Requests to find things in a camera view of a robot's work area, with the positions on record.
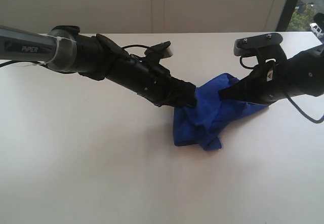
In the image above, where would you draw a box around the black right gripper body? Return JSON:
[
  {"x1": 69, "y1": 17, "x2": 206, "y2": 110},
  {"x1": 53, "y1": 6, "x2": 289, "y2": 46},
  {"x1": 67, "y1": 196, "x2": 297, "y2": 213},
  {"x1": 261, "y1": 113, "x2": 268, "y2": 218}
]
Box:
[{"x1": 249, "y1": 64, "x2": 291, "y2": 105}]

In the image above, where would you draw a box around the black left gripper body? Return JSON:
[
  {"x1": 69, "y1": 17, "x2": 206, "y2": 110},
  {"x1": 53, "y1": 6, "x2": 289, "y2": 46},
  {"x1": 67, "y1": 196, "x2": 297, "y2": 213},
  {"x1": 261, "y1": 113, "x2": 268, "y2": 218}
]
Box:
[{"x1": 105, "y1": 56, "x2": 177, "y2": 107}]

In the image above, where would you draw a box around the blue microfiber towel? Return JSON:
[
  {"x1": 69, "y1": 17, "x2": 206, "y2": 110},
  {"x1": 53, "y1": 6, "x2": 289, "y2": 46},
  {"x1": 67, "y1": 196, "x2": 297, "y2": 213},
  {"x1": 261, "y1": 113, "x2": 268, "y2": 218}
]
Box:
[{"x1": 173, "y1": 73, "x2": 267, "y2": 151}]

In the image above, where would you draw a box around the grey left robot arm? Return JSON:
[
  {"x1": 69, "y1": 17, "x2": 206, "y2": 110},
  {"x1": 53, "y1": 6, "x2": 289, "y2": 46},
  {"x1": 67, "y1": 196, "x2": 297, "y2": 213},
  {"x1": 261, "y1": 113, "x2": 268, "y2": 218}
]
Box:
[{"x1": 1, "y1": 25, "x2": 197, "y2": 108}]

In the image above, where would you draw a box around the white car outside window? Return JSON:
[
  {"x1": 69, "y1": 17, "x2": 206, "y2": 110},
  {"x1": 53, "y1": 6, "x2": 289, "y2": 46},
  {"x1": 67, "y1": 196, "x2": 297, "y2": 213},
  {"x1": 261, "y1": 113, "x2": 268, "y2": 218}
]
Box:
[{"x1": 309, "y1": 22, "x2": 323, "y2": 40}]

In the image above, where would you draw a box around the green tree outside window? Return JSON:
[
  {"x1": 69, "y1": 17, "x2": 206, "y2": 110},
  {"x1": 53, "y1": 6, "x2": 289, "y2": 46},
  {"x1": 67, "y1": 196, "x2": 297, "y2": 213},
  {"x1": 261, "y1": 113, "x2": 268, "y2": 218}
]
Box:
[{"x1": 287, "y1": 3, "x2": 316, "y2": 31}]

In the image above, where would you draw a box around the black right camera cable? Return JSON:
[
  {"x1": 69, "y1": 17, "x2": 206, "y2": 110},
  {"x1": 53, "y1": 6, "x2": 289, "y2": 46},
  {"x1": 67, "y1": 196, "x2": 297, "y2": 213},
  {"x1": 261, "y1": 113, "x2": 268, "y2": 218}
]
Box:
[{"x1": 239, "y1": 56, "x2": 324, "y2": 124}]

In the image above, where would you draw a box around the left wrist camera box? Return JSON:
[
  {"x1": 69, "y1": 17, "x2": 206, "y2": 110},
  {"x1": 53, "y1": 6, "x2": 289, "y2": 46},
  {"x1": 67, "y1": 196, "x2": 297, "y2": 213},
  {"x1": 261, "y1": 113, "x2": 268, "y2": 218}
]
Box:
[{"x1": 144, "y1": 41, "x2": 173, "y2": 59}]

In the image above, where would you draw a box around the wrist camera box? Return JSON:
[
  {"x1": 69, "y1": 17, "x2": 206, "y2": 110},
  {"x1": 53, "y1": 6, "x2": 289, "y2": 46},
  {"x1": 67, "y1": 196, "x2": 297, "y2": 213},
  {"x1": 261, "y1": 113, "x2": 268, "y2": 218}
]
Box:
[
  {"x1": 233, "y1": 32, "x2": 287, "y2": 64},
  {"x1": 144, "y1": 41, "x2": 173, "y2": 59}
]

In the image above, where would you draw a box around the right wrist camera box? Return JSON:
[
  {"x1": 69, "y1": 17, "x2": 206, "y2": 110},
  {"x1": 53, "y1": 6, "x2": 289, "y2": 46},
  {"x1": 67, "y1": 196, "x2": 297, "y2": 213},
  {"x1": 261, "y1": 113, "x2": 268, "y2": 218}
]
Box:
[{"x1": 233, "y1": 32, "x2": 287, "y2": 64}]

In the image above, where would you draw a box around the black window frame post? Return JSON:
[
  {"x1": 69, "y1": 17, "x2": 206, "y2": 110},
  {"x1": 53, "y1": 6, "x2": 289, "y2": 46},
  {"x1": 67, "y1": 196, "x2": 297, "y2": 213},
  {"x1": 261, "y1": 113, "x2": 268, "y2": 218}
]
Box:
[{"x1": 275, "y1": 0, "x2": 298, "y2": 32}]

